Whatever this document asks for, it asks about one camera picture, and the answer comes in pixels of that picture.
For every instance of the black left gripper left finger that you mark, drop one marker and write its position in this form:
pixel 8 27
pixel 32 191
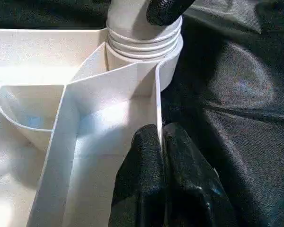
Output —
pixel 139 179

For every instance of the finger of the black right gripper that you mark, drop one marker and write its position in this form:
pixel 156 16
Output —
pixel 168 9

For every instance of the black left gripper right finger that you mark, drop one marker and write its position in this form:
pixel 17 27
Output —
pixel 189 184

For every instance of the white plastic table leg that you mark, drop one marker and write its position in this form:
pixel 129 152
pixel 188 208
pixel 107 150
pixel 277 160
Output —
pixel 132 28

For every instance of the white plastic table top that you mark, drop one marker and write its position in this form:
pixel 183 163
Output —
pixel 42 52

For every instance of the black mat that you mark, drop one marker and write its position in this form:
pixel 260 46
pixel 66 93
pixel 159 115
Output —
pixel 236 118

